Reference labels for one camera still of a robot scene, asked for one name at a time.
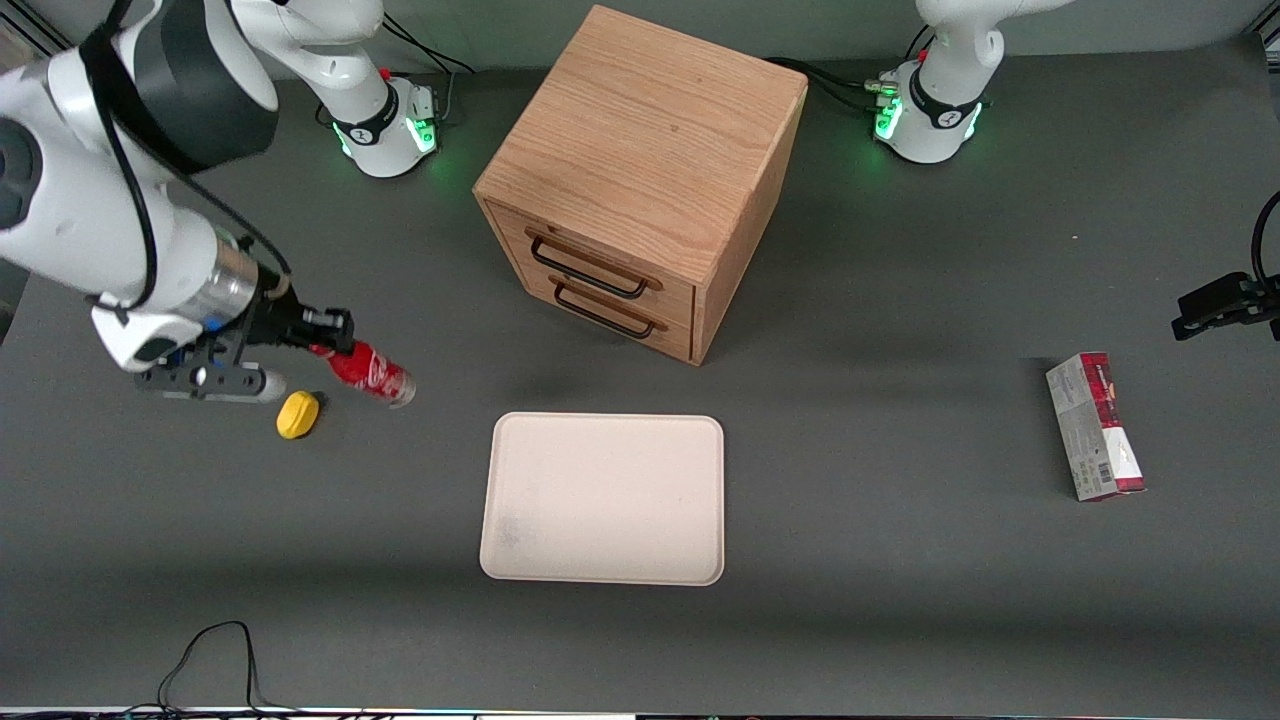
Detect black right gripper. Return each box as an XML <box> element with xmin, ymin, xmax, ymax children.
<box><xmin>243</xmin><ymin>288</ymin><xmax>357</xmax><ymax>358</ymax></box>

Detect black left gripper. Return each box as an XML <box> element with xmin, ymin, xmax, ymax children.
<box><xmin>1171</xmin><ymin>272</ymin><xmax>1280</xmax><ymax>343</ymax></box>

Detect red coke bottle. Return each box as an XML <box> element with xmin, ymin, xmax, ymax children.
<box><xmin>309</xmin><ymin>339</ymin><xmax>417</xmax><ymax>410</ymax></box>

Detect beige plastic tray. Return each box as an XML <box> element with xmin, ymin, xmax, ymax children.
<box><xmin>479</xmin><ymin>411</ymin><xmax>726</xmax><ymax>587</ymax></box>

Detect yellow lemon toy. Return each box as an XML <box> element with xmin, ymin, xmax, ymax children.
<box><xmin>276</xmin><ymin>390</ymin><xmax>322</xmax><ymax>441</ymax></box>

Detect grey and red carton box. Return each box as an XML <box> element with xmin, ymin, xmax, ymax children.
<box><xmin>1045</xmin><ymin>351</ymin><xmax>1148</xmax><ymax>503</ymax></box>

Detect wooden drawer cabinet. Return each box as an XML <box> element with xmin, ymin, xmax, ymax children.
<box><xmin>472</xmin><ymin>4</ymin><xmax>810</xmax><ymax>367</ymax></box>

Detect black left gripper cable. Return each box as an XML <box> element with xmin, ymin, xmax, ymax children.
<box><xmin>1251</xmin><ymin>189</ymin><xmax>1280</xmax><ymax>285</ymax></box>

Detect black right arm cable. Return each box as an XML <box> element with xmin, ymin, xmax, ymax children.
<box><xmin>78</xmin><ymin>0</ymin><xmax>294</xmax><ymax>313</ymax></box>

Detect wide black drawer handle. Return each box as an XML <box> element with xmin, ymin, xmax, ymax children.
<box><xmin>526</xmin><ymin>230</ymin><xmax>663</xmax><ymax>301</ymax></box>

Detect short black drawer handle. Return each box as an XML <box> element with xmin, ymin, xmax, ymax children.
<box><xmin>552</xmin><ymin>279</ymin><xmax>668</xmax><ymax>341</ymax></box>

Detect black right arm base cables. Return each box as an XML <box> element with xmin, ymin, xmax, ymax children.
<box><xmin>376</xmin><ymin>17</ymin><xmax>479</xmax><ymax>129</ymax></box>

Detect black arm base cables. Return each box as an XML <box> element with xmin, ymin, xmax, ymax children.
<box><xmin>764</xmin><ymin>24</ymin><xmax>937</xmax><ymax>117</ymax></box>
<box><xmin>376</xmin><ymin>17</ymin><xmax>479</xmax><ymax>129</ymax></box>

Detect thin black looped cable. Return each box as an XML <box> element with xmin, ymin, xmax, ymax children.
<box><xmin>120</xmin><ymin>620</ymin><xmax>301</xmax><ymax>717</ymax></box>

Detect black left arm base cables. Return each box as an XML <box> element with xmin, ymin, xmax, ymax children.
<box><xmin>764</xmin><ymin>24</ymin><xmax>937</xmax><ymax>117</ymax></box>

